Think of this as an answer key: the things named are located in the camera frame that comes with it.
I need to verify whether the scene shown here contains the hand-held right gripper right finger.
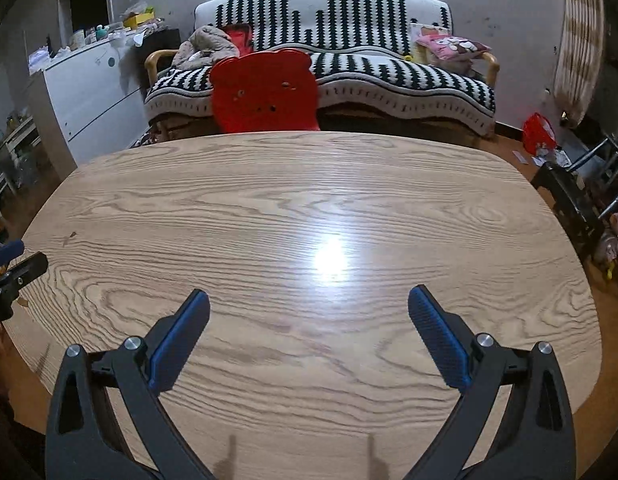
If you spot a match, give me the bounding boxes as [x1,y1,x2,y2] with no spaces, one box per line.
[404,284,576,480]

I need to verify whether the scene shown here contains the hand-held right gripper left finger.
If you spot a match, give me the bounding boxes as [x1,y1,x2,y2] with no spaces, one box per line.
[45,288,214,480]

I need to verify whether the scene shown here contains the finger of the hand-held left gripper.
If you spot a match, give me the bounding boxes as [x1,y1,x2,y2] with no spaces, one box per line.
[0,240,26,270]
[0,252,48,301]

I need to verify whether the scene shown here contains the white shelf rack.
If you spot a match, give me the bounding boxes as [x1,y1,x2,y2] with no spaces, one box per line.
[0,115,40,206]

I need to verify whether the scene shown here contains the white drawer cabinet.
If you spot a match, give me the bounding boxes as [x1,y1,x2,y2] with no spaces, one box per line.
[28,40,150,166]

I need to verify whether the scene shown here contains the black stool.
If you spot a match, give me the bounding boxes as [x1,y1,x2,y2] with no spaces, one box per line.
[531,160,606,256]

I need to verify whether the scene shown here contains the red plastic bag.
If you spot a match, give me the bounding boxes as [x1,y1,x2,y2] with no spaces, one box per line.
[522,112,558,153]

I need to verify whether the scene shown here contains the black side table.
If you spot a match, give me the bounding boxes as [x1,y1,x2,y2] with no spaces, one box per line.
[134,27,182,93]

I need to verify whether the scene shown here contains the yellow box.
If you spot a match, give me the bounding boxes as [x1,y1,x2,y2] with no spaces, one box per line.
[123,10,156,28]

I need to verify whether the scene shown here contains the red bear-shaped chair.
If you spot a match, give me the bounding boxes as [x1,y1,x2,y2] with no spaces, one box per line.
[210,48,321,135]

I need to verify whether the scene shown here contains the beige plush garment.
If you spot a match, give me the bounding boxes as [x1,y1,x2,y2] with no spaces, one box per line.
[171,26,240,70]

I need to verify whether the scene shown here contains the pink printed cushion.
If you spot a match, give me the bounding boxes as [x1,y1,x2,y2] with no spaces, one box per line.
[414,32,492,63]

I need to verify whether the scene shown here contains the red cushion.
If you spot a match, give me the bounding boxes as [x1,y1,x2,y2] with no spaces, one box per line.
[224,24,253,57]

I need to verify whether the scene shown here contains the beige checked curtain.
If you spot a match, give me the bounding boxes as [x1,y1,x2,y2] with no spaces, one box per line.
[554,0,606,128]

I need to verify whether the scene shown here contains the metal frame chair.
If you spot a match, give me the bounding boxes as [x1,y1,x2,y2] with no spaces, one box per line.
[569,132,618,221]

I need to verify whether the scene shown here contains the wooden frame sofa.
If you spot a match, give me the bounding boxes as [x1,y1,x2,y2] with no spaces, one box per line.
[145,0,500,141]

